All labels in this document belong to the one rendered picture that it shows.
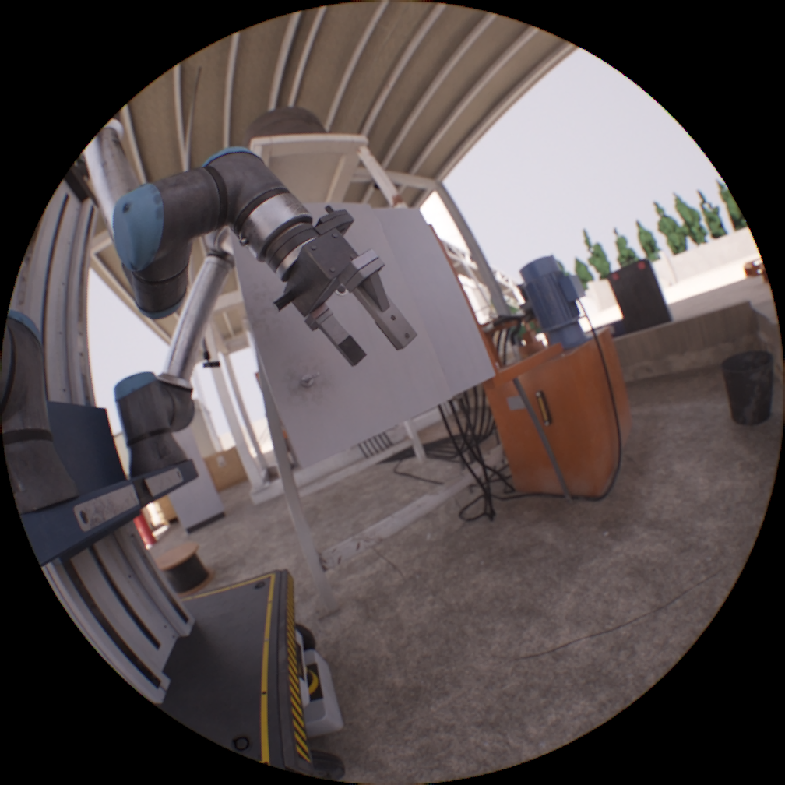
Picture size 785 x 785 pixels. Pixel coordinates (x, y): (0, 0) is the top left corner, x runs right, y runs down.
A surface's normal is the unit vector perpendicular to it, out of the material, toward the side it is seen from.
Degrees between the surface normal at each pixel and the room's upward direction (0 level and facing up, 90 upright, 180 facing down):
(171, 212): 129
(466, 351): 90
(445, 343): 90
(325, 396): 90
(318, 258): 96
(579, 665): 0
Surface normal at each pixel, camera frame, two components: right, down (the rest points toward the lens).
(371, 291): -0.62, 0.68
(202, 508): 0.68, -0.25
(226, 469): 0.50, -0.18
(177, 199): 0.85, 0.11
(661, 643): -0.37, -0.93
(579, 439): -0.81, 0.33
